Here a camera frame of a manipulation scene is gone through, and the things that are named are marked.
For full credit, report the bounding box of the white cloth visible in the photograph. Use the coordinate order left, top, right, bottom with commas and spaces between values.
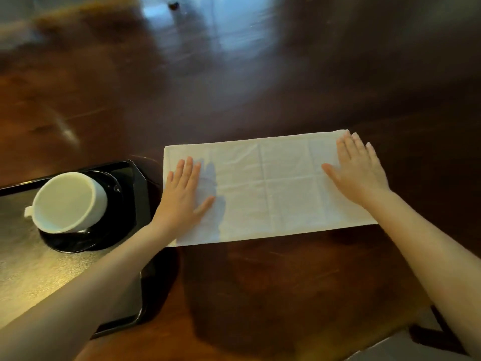
163, 129, 378, 248

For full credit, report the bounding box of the black rectangular tray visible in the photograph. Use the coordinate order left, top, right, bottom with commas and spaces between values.
0, 160, 152, 339

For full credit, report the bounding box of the person's right hand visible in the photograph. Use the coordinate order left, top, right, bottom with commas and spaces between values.
322, 132, 391, 208

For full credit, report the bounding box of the white cup with handle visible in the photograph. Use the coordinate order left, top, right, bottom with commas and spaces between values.
24, 171, 109, 235

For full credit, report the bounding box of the person's right forearm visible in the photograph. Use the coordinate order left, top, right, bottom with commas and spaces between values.
362, 189, 481, 360

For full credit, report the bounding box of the black saucer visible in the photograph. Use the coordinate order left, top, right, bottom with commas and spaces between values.
39, 170, 125, 254

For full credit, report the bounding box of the person's left hand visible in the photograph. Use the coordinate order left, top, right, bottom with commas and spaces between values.
151, 157, 216, 242

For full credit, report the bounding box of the person's left forearm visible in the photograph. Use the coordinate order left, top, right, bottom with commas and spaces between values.
0, 221, 177, 361

